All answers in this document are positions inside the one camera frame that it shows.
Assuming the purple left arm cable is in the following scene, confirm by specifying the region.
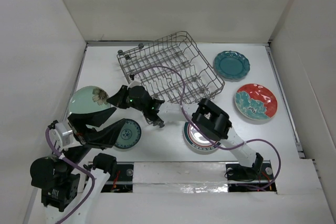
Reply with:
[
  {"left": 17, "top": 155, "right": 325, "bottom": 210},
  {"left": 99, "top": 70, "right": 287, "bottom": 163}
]
[{"left": 45, "top": 126, "right": 97, "bottom": 223}]

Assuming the blue patterned small plate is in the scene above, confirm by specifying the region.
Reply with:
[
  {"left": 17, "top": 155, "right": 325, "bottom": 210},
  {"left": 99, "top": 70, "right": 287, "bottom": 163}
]
[{"left": 114, "top": 119, "right": 142, "bottom": 150}]

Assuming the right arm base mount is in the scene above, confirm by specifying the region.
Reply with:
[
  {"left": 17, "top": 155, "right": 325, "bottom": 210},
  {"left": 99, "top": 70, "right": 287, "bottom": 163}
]
[{"left": 224, "top": 161, "right": 277, "bottom": 193}]

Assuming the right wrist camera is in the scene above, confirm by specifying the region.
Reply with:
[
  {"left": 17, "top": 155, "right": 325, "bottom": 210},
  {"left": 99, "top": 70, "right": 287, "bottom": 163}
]
[{"left": 128, "top": 74, "right": 142, "bottom": 88}]

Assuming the white green rimmed plate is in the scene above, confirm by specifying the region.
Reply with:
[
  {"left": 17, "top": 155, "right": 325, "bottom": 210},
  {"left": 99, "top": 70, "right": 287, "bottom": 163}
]
[{"left": 183, "top": 122, "right": 218, "bottom": 155}]

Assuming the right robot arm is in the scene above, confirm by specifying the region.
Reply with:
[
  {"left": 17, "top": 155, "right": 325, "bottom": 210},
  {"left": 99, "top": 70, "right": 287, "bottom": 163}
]
[{"left": 90, "top": 85, "right": 264, "bottom": 178}]

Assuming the red teal floral plate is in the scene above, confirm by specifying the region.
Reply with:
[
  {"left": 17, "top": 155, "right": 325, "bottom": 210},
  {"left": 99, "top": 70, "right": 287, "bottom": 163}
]
[{"left": 234, "top": 83, "right": 278, "bottom": 121}]

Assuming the grey wire dish rack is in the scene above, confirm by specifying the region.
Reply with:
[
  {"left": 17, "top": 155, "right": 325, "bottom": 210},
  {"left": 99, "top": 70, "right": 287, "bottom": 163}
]
[{"left": 117, "top": 31, "right": 225, "bottom": 104}]

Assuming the teal scalloped plate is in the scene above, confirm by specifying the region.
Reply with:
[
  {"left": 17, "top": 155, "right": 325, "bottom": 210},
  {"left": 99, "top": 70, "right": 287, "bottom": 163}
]
[{"left": 213, "top": 50, "right": 250, "bottom": 80}]

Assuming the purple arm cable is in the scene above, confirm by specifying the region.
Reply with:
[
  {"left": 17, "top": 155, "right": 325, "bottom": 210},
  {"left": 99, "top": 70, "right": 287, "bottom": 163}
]
[
  {"left": 45, "top": 126, "right": 97, "bottom": 223},
  {"left": 130, "top": 66, "right": 282, "bottom": 192}
]

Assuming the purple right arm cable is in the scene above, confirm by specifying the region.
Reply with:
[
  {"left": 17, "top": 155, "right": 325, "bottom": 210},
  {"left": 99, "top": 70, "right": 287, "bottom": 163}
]
[{"left": 130, "top": 66, "right": 282, "bottom": 192}]

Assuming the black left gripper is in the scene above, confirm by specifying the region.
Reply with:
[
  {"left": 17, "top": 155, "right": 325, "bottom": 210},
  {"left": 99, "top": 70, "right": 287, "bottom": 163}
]
[{"left": 62, "top": 104, "right": 126, "bottom": 172}]

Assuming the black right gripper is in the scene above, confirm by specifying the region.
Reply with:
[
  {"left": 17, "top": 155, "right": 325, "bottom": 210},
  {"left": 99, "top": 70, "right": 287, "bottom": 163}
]
[{"left": 107, "top": 84, "right": 146, "bottom": 112}]

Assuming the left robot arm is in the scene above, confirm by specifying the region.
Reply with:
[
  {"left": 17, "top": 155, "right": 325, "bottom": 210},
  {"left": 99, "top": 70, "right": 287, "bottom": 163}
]
[{"left": 30, "top": 107, "right": 125, "bottom": 223}]

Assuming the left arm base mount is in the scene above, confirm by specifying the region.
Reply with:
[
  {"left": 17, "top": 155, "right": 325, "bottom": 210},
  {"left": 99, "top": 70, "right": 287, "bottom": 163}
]
[{"left": 101, "top": 163, "right": 134, "bottom": 193}]

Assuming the light green floral plate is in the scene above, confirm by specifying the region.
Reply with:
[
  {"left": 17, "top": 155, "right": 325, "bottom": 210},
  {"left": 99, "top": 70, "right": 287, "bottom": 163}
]
[{"left": 68, "top": 86, "right": 111, "bottom": 115}]

